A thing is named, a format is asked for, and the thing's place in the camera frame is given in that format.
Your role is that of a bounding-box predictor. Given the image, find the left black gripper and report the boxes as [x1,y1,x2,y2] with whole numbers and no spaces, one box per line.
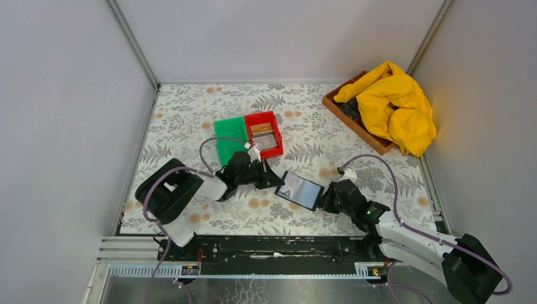
[235,158,284,189]

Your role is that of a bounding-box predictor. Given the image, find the black leather card holder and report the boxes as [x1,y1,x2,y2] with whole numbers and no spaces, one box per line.
[275,171,325,212]

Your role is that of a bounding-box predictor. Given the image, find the green plastic bin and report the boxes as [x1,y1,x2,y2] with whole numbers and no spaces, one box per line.
[214,117,250,166]

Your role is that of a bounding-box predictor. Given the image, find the red plastic bin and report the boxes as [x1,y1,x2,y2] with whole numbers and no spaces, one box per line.
[244,111,284,159]

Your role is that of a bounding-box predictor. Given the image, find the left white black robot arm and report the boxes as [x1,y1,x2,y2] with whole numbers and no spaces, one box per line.
[135,151,284,260]

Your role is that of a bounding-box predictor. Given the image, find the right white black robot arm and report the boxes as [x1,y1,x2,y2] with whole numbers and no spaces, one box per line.
[320,180,502,303]

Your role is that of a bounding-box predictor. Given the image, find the clear card stack in bin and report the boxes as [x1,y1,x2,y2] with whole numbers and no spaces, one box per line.
[252,133,278,151]

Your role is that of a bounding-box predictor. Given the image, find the floral table mat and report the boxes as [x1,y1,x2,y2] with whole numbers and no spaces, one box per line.
[132,84,436,236]

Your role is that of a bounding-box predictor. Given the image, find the brown wooden tray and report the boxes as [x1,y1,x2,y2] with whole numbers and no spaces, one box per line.
[322,70,396,155]

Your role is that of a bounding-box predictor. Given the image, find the dark items in tray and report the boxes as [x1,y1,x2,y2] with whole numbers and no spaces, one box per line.
[336,98,360,120]

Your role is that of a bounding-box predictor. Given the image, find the yellow cloth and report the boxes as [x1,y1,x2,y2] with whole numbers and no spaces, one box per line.
[333,61,437,157]

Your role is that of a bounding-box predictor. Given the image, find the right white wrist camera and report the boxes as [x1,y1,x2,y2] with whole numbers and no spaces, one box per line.
[337,167,357,184]

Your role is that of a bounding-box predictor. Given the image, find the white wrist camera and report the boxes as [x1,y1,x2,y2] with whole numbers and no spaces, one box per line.
[337,167,357,184]
[244,142,263,162]

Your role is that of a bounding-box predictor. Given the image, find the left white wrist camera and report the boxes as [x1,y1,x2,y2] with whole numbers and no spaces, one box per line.
[244,142,263,162]

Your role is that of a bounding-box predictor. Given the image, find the grey slotted cable duct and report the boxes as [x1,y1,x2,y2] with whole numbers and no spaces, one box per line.
[110,262,379,281]

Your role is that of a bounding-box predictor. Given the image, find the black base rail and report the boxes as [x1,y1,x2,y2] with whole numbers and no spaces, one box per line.
[157,235,392,277]

